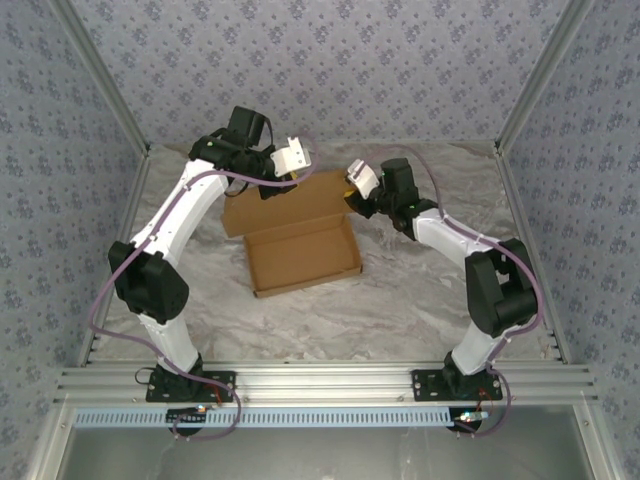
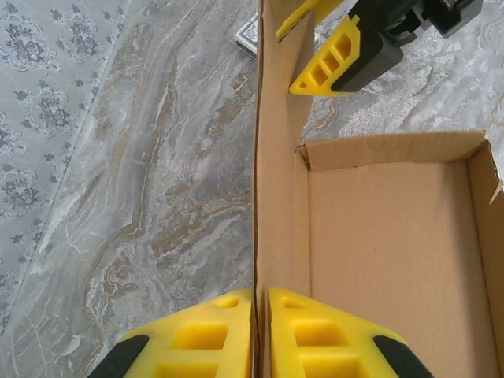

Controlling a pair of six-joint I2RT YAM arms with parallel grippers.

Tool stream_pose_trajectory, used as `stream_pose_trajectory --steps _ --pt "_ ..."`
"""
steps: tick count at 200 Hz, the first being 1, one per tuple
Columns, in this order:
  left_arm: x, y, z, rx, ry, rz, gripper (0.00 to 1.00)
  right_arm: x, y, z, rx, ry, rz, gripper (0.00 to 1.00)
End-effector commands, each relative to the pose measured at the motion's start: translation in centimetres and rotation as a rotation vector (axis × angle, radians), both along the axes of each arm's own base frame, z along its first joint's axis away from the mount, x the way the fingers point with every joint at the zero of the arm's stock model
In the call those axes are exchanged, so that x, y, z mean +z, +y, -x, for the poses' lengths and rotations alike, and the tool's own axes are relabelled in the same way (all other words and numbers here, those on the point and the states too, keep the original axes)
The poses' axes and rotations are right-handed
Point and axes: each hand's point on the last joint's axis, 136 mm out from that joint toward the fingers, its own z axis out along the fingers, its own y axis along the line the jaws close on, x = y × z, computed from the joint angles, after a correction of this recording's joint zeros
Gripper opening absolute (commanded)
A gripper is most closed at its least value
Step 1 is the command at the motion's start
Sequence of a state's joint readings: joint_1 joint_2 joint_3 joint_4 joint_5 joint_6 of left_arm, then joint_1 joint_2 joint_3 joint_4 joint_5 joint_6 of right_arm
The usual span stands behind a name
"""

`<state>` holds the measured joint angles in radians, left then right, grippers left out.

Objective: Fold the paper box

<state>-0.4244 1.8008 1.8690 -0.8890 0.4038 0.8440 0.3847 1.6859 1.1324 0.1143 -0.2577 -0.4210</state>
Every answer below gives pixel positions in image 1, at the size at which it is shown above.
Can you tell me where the small circuit board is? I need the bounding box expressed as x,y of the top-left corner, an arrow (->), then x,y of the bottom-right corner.
166,405 -> 209,426
449,408 -> 489,431

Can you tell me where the left small circuit board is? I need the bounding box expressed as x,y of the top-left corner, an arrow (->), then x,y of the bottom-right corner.
166,405 -> 209,426

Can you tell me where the brown cardboard paper box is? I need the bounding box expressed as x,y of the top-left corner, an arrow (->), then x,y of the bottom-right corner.
221,168 -> 363,300

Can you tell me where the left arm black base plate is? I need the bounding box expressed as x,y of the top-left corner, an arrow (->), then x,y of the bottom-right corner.
145,368 -> 237,404

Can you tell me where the left aluminium frame post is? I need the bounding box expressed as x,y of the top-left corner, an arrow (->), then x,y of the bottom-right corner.
48,0 -> 152,157

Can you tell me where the grey metal lower panel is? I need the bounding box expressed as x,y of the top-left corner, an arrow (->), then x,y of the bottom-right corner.
29,403 -> 616,480

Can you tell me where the right aluminium frame post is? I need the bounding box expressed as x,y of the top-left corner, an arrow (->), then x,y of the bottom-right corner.
493,0 -> 597,157

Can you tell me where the right small circuit board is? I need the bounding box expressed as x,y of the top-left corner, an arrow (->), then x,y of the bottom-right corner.
449,408 -> 489,431

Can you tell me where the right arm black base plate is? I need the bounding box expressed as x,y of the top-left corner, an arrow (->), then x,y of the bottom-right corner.
410,368 -> 504,404

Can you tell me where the aluminium frame post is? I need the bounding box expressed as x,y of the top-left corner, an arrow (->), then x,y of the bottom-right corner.
48,0 -> 152,157
493,0 -> 597,157

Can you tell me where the slotted grey cable duct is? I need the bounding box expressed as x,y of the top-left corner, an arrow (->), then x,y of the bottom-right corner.
73,405 -> 484,430

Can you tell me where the aluminium mounting rail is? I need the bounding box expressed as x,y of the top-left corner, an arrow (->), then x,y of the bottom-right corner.
53,360 -> 599,405

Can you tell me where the right aluminium side rail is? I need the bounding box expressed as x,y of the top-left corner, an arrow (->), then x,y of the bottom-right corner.
495,147 -> 572,365

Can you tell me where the aluminium side rail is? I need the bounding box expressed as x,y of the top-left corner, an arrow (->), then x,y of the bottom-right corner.
495,147 -> 572,365
77,147 -> 154,369

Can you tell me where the left aluminium side rail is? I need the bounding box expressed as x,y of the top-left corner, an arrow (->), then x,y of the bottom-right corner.
77,147 -> 154,369

